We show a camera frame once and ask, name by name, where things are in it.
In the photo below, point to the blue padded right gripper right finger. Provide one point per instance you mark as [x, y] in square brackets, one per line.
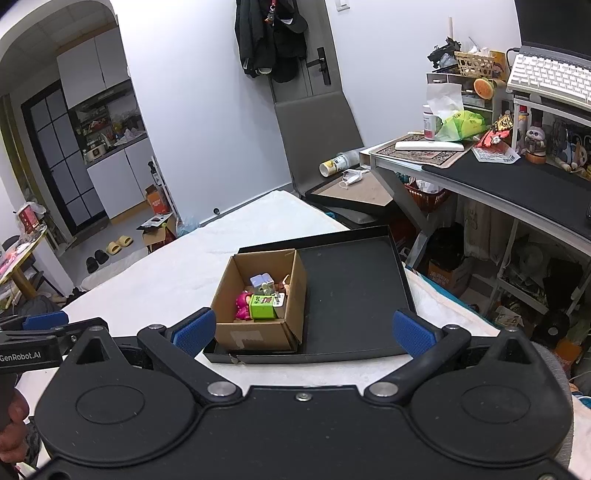
[431, 349]

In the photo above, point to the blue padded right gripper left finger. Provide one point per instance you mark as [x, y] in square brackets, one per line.
[172, 351]

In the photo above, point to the white usb charger plug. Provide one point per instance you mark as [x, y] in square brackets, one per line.
[280, 305]

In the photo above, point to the left hand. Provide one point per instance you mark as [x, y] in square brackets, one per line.
[14, 447]

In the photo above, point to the pink bear figurine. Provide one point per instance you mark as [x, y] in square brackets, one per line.
[242, 310]

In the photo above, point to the yellow wooden table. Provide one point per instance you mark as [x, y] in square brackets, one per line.
[20, 249]

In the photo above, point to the green monster toy box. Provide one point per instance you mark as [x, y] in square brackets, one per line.
[261, 308]

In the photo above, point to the brown cardboard box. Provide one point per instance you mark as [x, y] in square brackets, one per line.
[287, 270]

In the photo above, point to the black shallow tray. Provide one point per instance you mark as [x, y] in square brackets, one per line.
[344, 290]

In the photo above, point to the black slipper pair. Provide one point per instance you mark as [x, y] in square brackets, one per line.
[98, 259]

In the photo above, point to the lavender block toy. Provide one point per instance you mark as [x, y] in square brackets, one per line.
[259, 279]

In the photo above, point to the small pale green figurine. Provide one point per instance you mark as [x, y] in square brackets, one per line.
[268, 288]

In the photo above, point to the open cardboard box floor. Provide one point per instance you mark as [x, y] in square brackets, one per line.
[158, 231]

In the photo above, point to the yellow slipper pair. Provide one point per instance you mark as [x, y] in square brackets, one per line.
[114, 247]

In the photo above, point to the orange box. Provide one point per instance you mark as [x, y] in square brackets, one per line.
[157, 200]

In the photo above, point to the black framed brown board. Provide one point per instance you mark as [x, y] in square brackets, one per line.
[363, 204]

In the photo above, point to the white face mask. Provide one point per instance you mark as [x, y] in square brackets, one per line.
[352, 176]

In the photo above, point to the grey metal desk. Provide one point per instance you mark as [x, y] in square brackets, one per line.
[541, 196]

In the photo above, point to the green plastic bag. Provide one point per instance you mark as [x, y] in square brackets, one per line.
[461, 126]

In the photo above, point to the wicker basket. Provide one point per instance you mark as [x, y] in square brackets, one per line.
[474, 65]

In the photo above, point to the white keyboard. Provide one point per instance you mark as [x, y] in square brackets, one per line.
[552, 79]

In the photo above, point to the black jacket on door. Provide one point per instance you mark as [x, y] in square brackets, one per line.
[271, 38]

